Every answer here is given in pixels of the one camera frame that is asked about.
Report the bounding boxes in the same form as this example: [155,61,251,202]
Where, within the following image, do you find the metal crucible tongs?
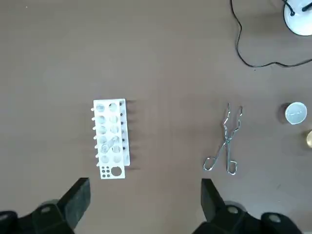
[202,102,245,176]

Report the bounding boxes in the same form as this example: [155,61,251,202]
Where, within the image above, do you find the white desk lamp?
[283,0,312,37]

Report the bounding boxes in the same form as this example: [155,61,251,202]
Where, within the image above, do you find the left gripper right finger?
[200,178,305,234]

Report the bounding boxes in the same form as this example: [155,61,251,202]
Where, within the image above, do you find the white test tube rack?
[90,98,132,180]

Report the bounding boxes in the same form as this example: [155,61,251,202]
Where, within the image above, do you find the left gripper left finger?
[0,177,91,234]

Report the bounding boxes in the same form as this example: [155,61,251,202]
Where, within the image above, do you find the black lamp cable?
[230,0,312,68]

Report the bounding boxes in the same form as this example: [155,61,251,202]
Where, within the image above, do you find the clear glass test tube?
[100,136,120,152]

